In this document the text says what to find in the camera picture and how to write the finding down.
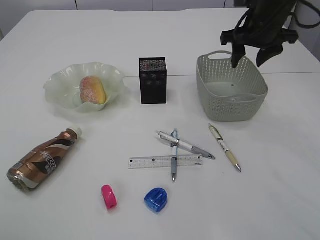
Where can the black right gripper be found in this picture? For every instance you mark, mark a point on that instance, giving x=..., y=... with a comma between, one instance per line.
x=260, y=27

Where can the yellow bread roll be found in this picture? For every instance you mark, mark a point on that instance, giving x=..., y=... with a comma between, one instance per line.
x=92, y=90

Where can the pink pencil sharpener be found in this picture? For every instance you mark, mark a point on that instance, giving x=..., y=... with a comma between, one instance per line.
x=109, y=197

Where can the brown coffee bottle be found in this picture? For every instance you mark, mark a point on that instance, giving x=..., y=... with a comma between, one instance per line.
x=28, y=173

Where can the green plastic woven basket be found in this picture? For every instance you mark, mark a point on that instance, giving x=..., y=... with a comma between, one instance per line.
x=229, y=94

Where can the cream ballpoint pen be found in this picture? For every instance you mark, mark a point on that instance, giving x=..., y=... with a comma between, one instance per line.
x=229, y=154

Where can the black mesh pen holder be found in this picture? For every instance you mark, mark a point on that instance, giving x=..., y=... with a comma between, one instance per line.
x=153, y=80

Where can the blue patterned pen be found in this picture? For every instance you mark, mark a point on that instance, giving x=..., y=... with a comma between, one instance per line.
x=174, y=161

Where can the white grey ballpoint pen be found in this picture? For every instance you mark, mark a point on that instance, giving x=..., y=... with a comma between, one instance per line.
x=174, y=140

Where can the blue pencil sharpener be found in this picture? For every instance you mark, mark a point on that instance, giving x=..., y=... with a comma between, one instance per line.
x=156, y=198

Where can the frosted green wavy plate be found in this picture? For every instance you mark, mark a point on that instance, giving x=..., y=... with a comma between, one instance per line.
x=64, y=87

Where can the clear plastic ruler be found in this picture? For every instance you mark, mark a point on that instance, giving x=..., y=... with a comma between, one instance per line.
x=164, y=161

